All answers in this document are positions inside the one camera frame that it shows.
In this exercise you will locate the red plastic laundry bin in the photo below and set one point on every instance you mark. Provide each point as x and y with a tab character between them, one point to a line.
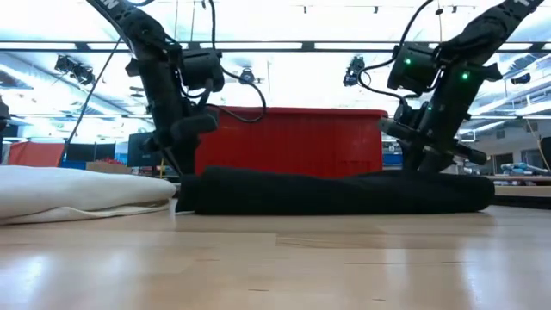
292	142

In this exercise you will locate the light blue machine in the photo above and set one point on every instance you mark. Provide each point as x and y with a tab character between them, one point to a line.
523	168

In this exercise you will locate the red partition cloth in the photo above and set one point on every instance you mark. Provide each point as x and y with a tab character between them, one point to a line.
21	155

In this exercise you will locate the distant wooden table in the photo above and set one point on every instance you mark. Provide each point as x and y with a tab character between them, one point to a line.
523	178

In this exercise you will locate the black ceiling dome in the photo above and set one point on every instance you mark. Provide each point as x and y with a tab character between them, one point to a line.
521	78

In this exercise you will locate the black computer monitor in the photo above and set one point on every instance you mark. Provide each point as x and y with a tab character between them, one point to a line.
135	150

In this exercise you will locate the black ceiling spotlight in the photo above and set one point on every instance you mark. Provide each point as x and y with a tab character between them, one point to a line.
73	69

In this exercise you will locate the blue storage bin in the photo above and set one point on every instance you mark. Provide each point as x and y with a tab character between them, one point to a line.
389	160

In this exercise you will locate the black hanging camera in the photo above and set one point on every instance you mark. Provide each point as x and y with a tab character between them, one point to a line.
246	76
355	69

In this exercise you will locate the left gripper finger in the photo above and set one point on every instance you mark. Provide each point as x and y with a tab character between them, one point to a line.
186	157
171	160

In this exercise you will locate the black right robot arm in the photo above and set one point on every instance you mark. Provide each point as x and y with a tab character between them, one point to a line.
465	86

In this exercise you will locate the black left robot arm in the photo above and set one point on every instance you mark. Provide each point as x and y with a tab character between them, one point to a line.
150	64

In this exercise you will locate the white canvas tote bag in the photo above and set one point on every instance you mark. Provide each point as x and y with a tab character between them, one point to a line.
64	189

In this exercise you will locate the black t-shirt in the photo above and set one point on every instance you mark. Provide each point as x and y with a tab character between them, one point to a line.
344	194

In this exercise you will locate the brown cardboard box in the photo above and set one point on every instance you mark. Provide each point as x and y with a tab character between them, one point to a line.
107	168

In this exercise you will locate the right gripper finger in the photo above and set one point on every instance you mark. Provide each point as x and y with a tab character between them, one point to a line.
413	157
437	163

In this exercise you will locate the black overhead crossbar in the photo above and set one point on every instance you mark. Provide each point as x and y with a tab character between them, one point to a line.
307	46

